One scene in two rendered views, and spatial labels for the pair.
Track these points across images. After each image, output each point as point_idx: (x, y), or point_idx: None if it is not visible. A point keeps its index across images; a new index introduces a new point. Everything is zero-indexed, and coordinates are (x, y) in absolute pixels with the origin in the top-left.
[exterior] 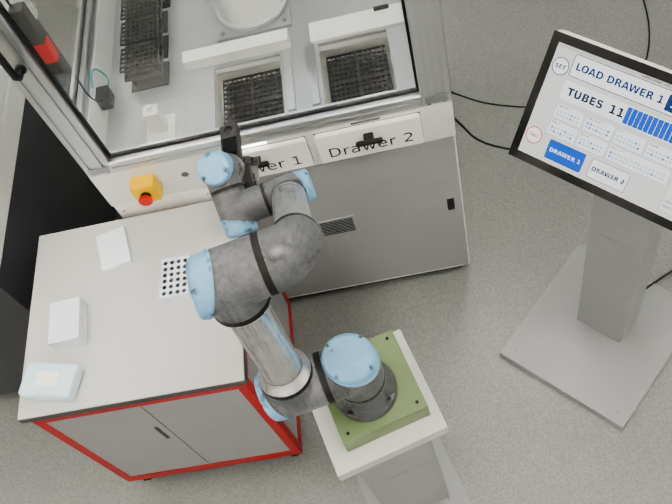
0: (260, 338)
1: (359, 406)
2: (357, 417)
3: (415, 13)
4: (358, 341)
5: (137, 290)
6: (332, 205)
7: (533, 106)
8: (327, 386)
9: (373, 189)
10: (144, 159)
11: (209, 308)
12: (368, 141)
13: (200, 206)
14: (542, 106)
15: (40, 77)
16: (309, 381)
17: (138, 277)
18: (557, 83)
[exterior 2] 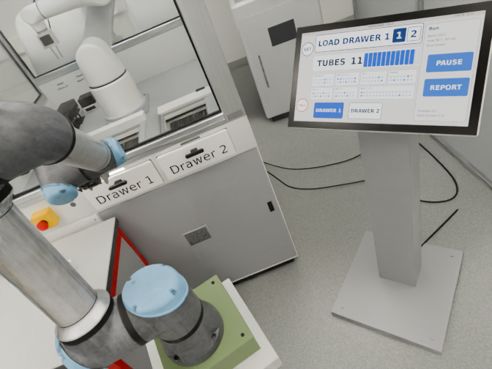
0: (6, 255)
1: (180, 346)
2: (183, 361)
3: (198, 39)
4: (160, 269)
5: None
6: (188, 218)
7: (296, 85)
8: (129, 321)
9: (213, 200)
10: (37, 194)
11: None
12: (193, 152)
13: (89, 228)
14: (302, 82)
15: None
16: (106, 318)
17: None
18: (308, 61)
